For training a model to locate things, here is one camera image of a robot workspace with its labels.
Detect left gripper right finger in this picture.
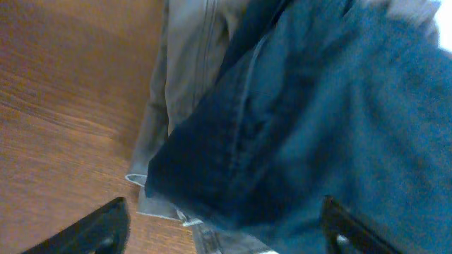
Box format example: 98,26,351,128
321,195,402,254

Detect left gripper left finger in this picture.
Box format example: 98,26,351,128
21,197,130,254

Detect navy blue garment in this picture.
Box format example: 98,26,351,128
145,0,451,253

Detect grey folded shirt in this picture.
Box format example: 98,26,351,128
125,0,442,254

